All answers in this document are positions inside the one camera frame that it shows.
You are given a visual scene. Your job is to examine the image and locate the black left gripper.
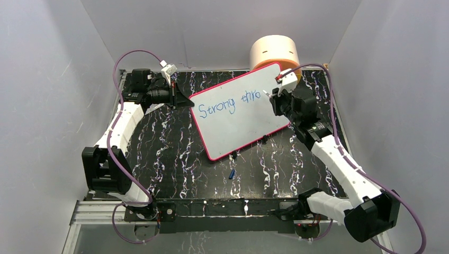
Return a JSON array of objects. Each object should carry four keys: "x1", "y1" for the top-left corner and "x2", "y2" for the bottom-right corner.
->
[{"x1": 147, "y1": 81, "x2": 194, "y2": 111}]

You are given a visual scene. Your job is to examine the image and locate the white printed label card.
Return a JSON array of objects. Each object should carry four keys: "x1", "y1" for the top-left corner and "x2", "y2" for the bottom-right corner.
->
[{"x1": 145, "y1": 104, "x2": 164, "y2": 115}]

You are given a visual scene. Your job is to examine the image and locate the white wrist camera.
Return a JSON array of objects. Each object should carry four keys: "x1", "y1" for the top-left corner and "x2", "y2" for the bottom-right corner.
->
[
  {"x1": 159, "y1": 60, "x2": 177, "y2": 87},
  {"x1": 272, "y1": 70, "x2": 298, "y2": 97}
]

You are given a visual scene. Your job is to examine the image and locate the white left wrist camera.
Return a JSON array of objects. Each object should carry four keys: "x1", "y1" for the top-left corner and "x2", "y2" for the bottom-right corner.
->
[{"x1": 159, "y1": 60, "x2": 177, "y2": 87}]

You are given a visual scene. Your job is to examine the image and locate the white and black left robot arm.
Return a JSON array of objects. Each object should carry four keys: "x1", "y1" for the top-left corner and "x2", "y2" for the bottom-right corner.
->
[{"x1": 82, "y1": 65, "x2": 194, "y2": 220}]

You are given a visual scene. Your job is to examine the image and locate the pink-framed whiteboard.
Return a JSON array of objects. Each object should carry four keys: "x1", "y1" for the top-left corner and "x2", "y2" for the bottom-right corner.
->
[{"x1": 189, "y1": 62, "x2": 289, "y2": 161}]

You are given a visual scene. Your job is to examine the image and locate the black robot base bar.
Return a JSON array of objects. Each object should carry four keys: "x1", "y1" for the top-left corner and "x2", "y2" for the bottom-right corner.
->
[{"x1": 154, "y1": 198, "x2": 320, "y2": 235}]

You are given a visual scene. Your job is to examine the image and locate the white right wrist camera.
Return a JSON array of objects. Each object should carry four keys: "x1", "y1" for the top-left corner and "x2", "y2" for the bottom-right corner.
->
[{"x1": 272, "y1": 70, "x2": 298, "y2": 97}]

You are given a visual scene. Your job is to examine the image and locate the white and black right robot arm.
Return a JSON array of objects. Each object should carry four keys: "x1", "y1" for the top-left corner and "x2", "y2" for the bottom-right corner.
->
[{"x1": 270, "y1": 87, "x2": 400, "y2": 242}]

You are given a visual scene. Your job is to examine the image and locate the white whiteboard marker pen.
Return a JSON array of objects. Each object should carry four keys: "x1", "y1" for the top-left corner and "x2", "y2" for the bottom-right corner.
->
[{"x1": 263, "y1": 90, "x2": 273, "y2": 98}]

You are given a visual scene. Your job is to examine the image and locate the cream and orange cylinder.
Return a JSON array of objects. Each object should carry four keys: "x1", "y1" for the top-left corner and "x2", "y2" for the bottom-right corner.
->
[{"x1": 249, "y1": 35, "x2": 300, "y2": 71}]

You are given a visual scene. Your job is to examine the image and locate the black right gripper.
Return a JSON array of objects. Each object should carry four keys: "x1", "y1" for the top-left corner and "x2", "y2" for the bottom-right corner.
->
[{"x1": 270, "y1": 85, "x2": 300, "y2": 126}]

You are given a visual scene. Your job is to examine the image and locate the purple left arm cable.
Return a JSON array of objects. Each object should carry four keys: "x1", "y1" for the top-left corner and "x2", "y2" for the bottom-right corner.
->
[{"x1": 106, "y1": 49, "x2": 169, "y2": 245}]

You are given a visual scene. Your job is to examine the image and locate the black whiteboard stand clip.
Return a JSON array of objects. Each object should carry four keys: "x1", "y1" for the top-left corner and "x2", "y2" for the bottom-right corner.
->
[
  {"x1": 261, "y1": 135, "x2": 269, "y2": 144},
  {"x1": 230, "y1": 151, "x2": 239, "y2": 161}
]

